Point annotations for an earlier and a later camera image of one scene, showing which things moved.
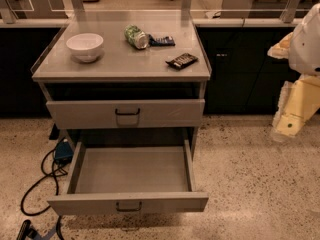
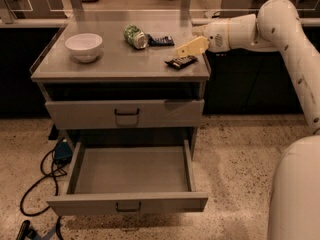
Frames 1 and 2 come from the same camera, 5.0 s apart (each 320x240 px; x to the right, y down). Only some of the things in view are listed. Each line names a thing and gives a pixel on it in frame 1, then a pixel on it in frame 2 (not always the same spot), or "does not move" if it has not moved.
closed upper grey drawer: [125, 114] does not move
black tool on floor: [28, 230] does not move
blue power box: [64, 153] does not move
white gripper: [306, 49] -> [216, 35]
